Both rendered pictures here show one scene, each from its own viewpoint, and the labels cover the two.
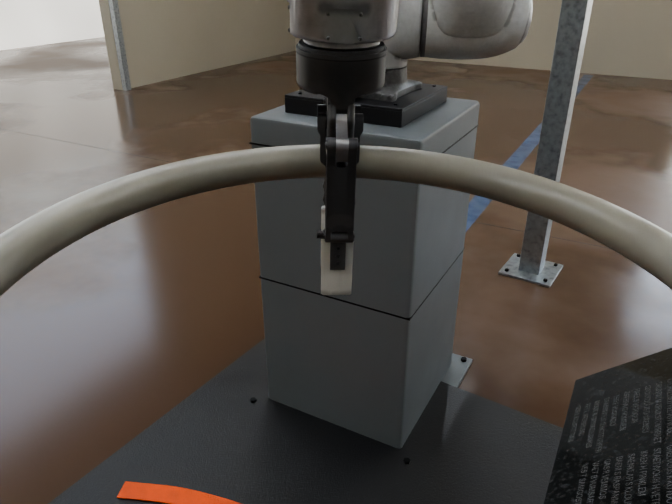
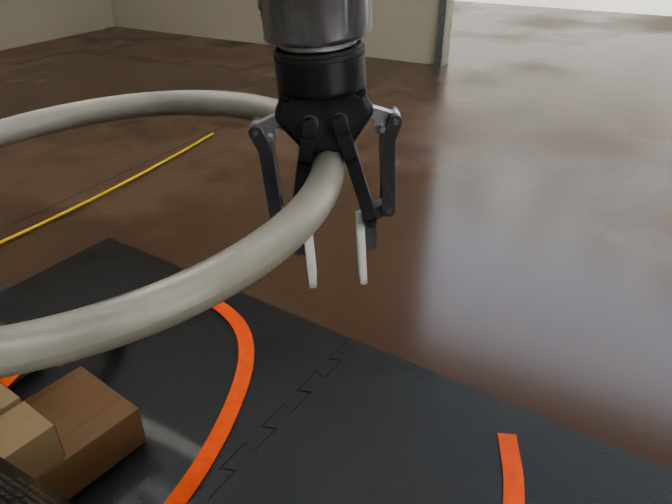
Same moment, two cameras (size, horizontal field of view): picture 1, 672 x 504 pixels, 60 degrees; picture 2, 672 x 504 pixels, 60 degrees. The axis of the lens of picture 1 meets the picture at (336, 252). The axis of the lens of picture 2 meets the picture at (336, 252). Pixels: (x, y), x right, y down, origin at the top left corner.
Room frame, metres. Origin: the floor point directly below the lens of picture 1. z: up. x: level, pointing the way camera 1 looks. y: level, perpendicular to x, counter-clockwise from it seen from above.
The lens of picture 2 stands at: (0.52, -0.49, 1.14)
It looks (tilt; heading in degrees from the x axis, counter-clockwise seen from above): 31 degrees down; 90
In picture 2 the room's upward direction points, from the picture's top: straight up
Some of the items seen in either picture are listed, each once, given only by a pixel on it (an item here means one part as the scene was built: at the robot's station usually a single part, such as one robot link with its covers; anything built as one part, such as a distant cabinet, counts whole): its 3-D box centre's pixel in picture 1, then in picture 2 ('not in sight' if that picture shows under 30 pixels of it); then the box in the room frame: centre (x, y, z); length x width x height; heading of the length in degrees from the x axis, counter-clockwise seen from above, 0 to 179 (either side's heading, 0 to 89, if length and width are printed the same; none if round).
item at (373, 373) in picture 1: (366, 261); not in sight; (1.33, -0.08, 0.40); 0.50 x 0.50 x 0.80; 62
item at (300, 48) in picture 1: (340, 95); (322, 97); (0.50, 0.00, 1.00); 0.08 x 0.07 x 0.09; 2
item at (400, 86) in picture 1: (368, 79); not in sight; (1.31, -0.07, 0.87); 0.22 x 0.18 x 0.06; 151
